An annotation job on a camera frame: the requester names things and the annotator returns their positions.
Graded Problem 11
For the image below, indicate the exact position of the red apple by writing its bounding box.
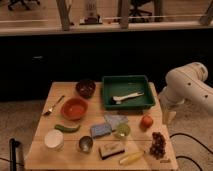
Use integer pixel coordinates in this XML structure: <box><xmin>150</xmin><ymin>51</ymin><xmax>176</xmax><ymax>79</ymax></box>
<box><xmin>140</xmin><ymin>115</ymin><xmax>153</xmax><ymax>129</ymax></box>

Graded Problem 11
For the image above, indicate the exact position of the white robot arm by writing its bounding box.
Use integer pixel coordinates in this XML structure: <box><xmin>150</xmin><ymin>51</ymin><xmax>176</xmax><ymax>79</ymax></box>
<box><xmin>159</xmin><ymin>62</ymin><xmax>213</xmax><ymax>124</ymax></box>

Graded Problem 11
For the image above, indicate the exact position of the small metal cup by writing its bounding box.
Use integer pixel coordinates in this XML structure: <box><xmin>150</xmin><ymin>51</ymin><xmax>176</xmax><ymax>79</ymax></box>
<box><xmin>78</xmin><ymin>136</ymin><xmax>93</xmax><ymax>153</ymax></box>

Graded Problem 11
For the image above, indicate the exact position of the white paper cup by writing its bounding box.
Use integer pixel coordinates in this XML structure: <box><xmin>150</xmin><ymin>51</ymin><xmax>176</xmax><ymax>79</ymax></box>
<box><xmin>44</xmin><ymin>129</ymin><xmax>64</xmax><ymax>150</ymax></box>

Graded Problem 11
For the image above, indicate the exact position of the purple grape bunch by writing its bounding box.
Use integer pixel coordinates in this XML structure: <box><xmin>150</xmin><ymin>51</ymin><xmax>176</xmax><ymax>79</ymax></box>
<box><xmin>149</xmin><ymin>132</ymin><xmax>166</xmax><ymax>159</ymax></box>

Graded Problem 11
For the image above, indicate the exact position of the green plastic tray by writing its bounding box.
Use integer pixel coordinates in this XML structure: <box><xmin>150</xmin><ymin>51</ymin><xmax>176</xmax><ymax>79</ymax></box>
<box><xmin>102</xmin><ymin>75</ymin><xmax>155</xmax><ymax>110</ymax></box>

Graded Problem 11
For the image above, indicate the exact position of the grey cloth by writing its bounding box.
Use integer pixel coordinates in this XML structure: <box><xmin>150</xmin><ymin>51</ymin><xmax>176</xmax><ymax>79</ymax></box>
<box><xmin>104</xmin><ymin>114</ymin><xmax>128</xmax><ymax>131</ymax></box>

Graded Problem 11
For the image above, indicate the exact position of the brown block eraser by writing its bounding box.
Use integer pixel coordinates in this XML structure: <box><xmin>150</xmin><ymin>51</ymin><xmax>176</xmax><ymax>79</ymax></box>
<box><xmin>99</xmin><ymin>142</ymin><xmax>125</xmax><ymax>160</ymax></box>

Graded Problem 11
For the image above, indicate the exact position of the dark brown bowl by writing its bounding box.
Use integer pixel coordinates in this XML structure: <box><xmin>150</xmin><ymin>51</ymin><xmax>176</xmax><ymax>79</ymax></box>
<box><xmin>75</xmin><ymin>79</ymin><xmax>96</xmax><ymax>99</ymax></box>

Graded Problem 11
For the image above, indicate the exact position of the orange bowl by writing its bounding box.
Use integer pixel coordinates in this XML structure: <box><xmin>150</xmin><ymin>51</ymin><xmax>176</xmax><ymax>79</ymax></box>
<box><xmin>61</xmin><ymin>98</ymin><xmax>88</xmax><ymax>120</ymax></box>

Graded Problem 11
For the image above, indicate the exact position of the black office chair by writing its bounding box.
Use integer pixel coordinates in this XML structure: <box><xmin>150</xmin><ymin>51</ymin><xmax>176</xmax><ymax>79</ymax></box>
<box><xmin>129</xmin><ymin>0</ymin><xmax>152</xmax><ymax>17</ymax></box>

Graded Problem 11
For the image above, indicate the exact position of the green cucumber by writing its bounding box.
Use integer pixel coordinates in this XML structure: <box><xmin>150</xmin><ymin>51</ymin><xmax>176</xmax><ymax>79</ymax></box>
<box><xmin>54</xmin><ymin>124</ymin><xmax>81</xmax><ymax>133</ymax></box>

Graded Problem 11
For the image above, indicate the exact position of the wooden table leg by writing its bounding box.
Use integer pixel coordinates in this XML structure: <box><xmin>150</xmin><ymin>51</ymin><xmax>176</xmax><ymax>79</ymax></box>
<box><xmin>56</xmin><ymin>0</ymin><xmax>70</xmax><ymax>31</ymax></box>

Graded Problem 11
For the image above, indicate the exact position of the black floor cable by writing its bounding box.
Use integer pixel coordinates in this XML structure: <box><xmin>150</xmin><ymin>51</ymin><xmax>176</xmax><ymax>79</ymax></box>
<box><xmin>169</xmin><ymin>132</ymin><xmax>213</xmax><ymax>171</ymax></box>

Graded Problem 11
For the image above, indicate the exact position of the white handled brush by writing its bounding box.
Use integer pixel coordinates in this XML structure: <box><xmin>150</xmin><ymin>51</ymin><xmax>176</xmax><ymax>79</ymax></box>
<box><xmin>110</xmin><ymin>92</ymin><xmax>144</xmax><ymax>104</ymax></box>

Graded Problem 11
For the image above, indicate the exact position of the black stand post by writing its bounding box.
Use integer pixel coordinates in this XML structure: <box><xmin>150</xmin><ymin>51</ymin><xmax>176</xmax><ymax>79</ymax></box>
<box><xmin>9</xmin><ymin>138</ymin><xmax>23</xmax><ymax>171</ymax></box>

